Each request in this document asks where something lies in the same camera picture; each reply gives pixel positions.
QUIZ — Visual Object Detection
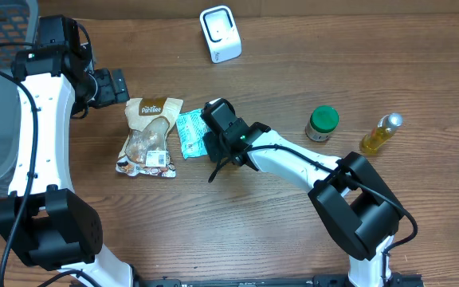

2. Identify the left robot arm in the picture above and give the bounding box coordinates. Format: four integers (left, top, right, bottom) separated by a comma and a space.
0, 15, 139, 286

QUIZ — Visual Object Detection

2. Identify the white barcode scanner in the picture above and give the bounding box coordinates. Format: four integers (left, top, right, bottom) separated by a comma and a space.
199, 5, 242, 64

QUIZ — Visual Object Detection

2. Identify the yellow dish soap bottle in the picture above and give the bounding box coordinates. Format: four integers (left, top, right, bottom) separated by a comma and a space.
359, 112, 403, 154

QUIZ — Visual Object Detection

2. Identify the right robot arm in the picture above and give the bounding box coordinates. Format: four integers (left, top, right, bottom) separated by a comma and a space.
201, 98, 405, 286

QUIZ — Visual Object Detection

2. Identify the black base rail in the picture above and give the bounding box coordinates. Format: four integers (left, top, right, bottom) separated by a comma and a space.
133, 273, 426, 287

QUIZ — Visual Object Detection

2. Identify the brown snack bag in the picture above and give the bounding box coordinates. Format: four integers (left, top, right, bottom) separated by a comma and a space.
116, 97, 183, 179

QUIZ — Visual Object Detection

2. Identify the teal wet wipes pack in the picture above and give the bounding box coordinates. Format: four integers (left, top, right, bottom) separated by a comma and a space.
176, 108, 209, 159

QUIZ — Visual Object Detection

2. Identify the green lid jar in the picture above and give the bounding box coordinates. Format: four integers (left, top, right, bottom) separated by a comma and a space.
304, 105, 339, 142

